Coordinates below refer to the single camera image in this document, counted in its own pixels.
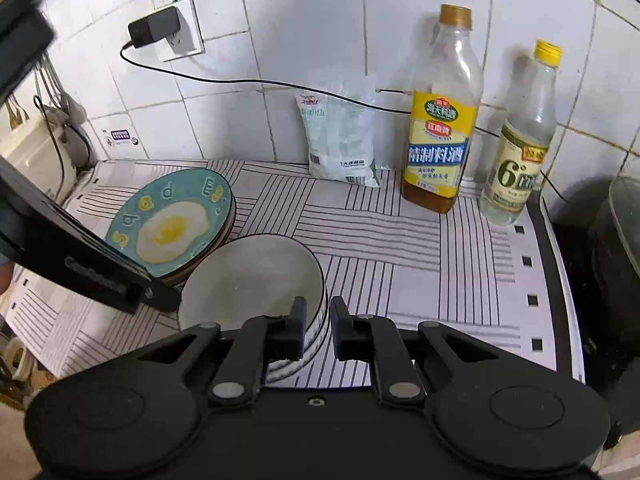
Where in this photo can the white kitchen appliance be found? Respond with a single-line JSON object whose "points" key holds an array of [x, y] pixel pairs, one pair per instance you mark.
{"points": [[30, 155]]}

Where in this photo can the hanging metal utensils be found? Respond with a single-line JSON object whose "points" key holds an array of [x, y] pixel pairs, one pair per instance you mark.
{"points": [[70, 110]]}

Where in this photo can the yellow label cooking wine bottle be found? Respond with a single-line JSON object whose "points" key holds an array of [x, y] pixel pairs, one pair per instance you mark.
{"points": [[440, 150]]}

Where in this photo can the small wall sticker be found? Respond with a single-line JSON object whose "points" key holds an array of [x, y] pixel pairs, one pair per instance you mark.
{"points": [[120, 136]]}

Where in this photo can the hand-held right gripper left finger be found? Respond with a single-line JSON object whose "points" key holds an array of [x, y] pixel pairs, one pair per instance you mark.
{"points": [[298, 330]]}

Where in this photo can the clear vinegar bottle yellow cap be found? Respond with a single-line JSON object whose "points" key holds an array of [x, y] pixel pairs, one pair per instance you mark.
{"points": [[522, 160]]}

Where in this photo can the black plug-in charger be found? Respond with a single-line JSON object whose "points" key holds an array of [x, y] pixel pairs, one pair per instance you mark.
{"points": [[155, 27]]}

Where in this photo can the blue fried egg plate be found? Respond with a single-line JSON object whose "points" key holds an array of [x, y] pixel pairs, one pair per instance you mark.
{"points": [[170, 225]]}

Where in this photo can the white wall socket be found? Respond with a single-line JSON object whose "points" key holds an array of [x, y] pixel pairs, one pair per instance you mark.
{"points": [[187, 35]]}

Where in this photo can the white salt bag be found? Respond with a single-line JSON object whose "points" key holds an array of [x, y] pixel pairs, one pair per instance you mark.
{"points": [[340, 140]]}

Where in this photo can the striped table mat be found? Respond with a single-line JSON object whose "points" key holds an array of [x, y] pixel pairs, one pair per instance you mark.
{"points": [[400, 250]]}

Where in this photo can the dark pot with glass lid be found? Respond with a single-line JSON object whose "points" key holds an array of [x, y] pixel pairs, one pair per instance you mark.
{"points": [[620, 240]]}

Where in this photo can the white bowl with black rim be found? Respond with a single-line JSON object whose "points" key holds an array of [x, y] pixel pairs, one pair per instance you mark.
{"points": [[250, 280]]}

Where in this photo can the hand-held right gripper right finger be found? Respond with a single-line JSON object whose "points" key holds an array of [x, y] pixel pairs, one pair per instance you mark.
{"points": [[337, 332]]}

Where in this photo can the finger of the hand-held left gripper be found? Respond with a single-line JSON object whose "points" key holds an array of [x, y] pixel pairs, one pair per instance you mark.
{"points": [[162, 297]]}

